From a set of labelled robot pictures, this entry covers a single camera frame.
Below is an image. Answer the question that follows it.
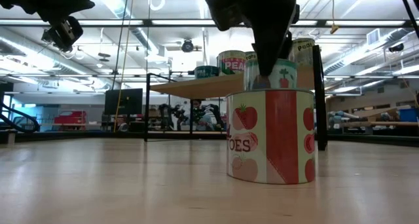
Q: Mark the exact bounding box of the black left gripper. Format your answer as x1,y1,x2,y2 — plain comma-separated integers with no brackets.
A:
0,0,96,53

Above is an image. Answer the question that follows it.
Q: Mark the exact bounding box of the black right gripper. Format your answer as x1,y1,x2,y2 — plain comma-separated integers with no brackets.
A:
204,0,301,77

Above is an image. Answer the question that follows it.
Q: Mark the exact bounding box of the pears can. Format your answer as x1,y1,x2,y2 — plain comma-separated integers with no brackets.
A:
290,37,316,67

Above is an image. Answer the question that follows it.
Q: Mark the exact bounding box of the tall can with teal rim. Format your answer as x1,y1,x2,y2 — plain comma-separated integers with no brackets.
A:
243,58,298,91

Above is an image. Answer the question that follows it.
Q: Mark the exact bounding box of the short green peas can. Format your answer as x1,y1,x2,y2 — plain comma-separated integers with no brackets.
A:
216,50,247,77

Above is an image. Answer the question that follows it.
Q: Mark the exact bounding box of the teal tuna fish can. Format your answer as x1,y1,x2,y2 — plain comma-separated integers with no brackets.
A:
194,65,219,80

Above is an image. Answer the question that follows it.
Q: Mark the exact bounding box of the white and red tomatoes can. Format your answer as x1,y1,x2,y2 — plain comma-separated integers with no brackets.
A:
225,88,317,185

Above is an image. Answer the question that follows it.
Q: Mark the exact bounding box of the wooden shelf with black legs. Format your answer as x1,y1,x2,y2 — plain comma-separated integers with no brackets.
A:
143,45,328,151

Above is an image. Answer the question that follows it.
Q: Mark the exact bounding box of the red cart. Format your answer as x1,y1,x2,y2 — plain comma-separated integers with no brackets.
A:
53,110,88,125

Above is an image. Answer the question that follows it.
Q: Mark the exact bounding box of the black computer monitor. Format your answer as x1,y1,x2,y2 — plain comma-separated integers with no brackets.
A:
103,88,144,125

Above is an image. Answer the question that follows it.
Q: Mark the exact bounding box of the round black ceiling fixture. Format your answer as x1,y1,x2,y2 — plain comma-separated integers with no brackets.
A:
181,38,202,54

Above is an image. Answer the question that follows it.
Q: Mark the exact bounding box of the curved black tube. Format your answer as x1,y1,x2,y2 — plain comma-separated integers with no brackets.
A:
0,101,41,134

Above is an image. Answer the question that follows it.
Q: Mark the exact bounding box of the person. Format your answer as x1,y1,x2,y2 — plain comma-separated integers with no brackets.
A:
191,98,213,132

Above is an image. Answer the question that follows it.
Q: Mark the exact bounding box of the wooden workbench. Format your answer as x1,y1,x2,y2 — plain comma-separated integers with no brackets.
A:
340,120,419,128

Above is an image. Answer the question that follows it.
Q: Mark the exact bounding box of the large blue storage bin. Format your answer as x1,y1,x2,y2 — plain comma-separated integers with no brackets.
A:
398,108,419,123

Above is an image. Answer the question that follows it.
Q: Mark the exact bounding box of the long yellow hanging cable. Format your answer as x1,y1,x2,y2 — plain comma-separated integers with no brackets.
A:
114,0,136,132

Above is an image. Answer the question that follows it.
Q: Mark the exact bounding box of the long black cable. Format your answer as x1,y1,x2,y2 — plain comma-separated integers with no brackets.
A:
111,0,131,90

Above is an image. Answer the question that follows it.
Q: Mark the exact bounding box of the yellow hanging cable with tag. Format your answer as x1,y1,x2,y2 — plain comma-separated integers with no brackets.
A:
329,0,340,35

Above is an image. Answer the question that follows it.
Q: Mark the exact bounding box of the black ceiling light rail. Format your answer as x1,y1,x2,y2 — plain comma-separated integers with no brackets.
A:
73,18,419,29

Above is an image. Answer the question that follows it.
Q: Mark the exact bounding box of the white cable loop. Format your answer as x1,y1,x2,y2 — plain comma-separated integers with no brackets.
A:
149,0,167,12

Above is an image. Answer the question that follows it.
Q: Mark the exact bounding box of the black metal table frame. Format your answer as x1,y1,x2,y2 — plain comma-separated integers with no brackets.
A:
0,129,419,149

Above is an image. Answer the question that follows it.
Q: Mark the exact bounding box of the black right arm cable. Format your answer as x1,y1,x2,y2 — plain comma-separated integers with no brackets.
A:
395,0,419,39

